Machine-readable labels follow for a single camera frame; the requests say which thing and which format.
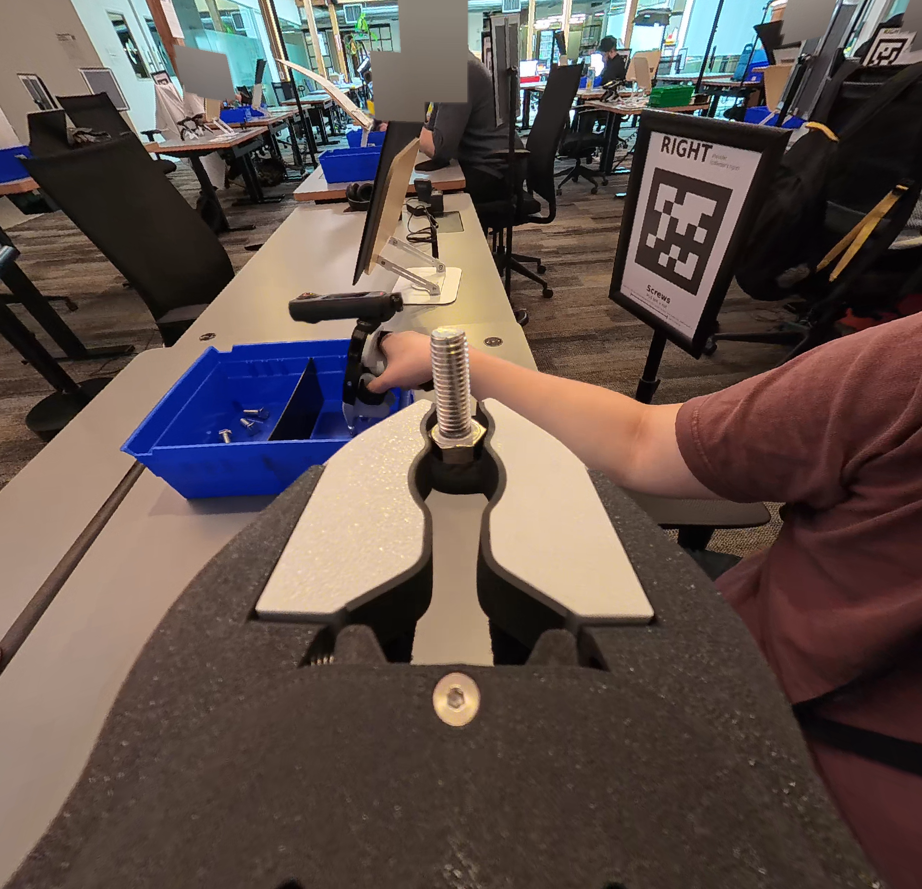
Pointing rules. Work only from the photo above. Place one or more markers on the small blue storage bin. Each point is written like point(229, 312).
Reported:
point(18, 165)
point(349, 167)

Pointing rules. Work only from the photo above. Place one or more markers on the person's right hand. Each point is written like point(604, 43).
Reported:
point(407, 359)

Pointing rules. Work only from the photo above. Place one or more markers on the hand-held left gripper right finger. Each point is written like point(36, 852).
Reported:
point(569, 529)

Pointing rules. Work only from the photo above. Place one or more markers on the black framed easel board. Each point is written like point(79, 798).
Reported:
point(68, 408)

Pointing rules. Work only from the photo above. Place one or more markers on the black framed marker sign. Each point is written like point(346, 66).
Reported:
point(691, 212)

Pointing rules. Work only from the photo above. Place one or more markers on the person's right forearm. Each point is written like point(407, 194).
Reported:
point(576, 413)

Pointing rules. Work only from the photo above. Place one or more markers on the blue plastic parts bin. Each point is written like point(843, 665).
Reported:
point(216, 471)

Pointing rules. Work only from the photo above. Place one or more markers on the black headphones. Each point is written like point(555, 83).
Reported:
point(359, 194)

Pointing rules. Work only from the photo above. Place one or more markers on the green storage bin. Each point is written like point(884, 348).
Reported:
point(670, 96)

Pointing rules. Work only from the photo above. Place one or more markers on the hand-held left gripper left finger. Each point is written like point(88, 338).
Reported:
point(346, 529)

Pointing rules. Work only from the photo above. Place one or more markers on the black office chair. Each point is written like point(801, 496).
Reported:
point(554, 125)
point(129, 219)

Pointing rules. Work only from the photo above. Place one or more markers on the grey office chair seat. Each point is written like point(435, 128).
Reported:
point(720, 514)

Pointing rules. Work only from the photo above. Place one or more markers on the dark bin divider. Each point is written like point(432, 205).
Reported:
point(299, 406)

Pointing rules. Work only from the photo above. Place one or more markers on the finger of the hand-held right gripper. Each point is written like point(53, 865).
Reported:
point(351, 417)

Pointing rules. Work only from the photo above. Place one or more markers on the black sign stand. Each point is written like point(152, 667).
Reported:
point(652, 370)

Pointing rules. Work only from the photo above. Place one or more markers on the black backpack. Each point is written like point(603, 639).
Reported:
point(792, 204)

